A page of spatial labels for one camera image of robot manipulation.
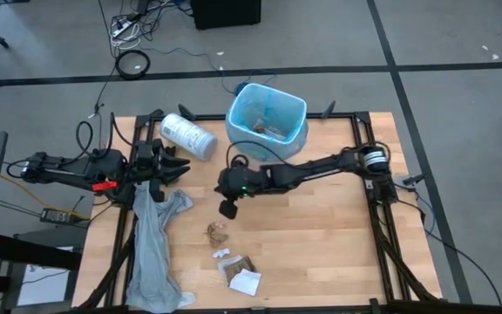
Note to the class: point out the small white paper scrap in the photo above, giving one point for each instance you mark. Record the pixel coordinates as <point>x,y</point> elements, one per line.
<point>221,253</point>

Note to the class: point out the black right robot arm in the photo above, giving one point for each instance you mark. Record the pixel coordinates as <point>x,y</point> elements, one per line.
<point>312,168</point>

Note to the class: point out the black stand beam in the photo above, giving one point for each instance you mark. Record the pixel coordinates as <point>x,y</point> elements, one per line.
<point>33,253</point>

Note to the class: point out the white napkin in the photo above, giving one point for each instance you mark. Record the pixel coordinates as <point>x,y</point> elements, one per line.
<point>246,283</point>

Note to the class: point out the black box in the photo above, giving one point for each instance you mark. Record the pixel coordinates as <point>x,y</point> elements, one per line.
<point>225,13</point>

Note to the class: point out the black aluminium table frame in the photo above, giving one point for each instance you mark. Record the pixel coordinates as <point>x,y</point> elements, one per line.
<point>209,117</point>

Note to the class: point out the black power adapter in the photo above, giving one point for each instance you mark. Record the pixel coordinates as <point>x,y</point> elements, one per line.
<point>57,216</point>

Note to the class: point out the white plastic trash bin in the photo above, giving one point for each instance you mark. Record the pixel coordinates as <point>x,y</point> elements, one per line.
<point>277,156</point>

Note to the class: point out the red tape tag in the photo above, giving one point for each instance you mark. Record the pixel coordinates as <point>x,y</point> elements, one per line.
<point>105,186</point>

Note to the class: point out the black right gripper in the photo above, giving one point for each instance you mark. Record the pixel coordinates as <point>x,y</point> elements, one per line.
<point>238,182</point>

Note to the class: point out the white wipes canister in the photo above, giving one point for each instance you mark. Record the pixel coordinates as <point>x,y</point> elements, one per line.
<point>187,136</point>

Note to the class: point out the white power strip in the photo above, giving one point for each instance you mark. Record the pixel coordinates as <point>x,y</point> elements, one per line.
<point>121,29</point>

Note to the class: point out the brown paper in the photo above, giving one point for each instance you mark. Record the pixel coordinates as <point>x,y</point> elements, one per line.
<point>217,235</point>

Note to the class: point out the blue plastic trash bag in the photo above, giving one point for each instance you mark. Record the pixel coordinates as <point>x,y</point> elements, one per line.
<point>251,104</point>

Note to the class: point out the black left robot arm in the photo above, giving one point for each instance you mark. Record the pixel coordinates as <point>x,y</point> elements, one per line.
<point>81,168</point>

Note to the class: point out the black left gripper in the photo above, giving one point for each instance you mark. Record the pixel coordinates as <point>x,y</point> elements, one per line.
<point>146,163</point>

